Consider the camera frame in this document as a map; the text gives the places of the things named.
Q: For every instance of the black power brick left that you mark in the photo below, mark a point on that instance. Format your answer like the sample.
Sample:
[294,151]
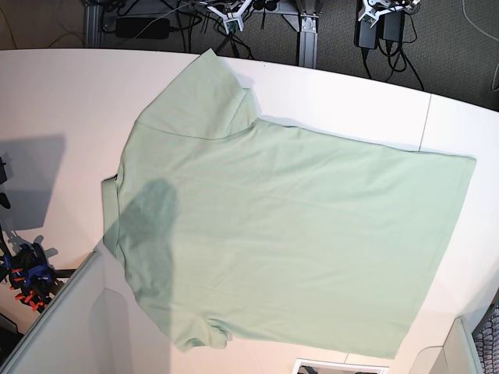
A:
[142,28]

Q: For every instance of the grey partition panel left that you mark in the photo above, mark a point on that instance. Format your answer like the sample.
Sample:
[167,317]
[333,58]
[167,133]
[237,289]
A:
[60,340]

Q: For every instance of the light green T-shirt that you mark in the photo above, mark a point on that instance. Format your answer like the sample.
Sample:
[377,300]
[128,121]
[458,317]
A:
[228,225]

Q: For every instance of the grey partition panel right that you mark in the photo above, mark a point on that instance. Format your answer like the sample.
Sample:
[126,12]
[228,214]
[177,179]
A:
[458,354]

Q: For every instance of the black device left edge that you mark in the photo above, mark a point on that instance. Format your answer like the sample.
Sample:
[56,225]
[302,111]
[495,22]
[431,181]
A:
[4,201]

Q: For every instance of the black power adapter pair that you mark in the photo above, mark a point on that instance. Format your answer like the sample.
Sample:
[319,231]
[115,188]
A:
[389,27]

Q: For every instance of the aluminium frame post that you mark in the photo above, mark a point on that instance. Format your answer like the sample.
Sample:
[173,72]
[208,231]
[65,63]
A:
[305,23]

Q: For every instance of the patterned grey chair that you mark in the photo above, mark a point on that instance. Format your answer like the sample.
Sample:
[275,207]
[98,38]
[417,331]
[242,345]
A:
[485,337]

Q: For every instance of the grey partition panel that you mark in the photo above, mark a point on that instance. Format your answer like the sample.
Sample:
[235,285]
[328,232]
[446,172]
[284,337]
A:
[60,340]
[458,354]

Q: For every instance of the blue orange clamp pile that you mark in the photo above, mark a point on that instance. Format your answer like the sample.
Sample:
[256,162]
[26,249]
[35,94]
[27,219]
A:
[28,274]

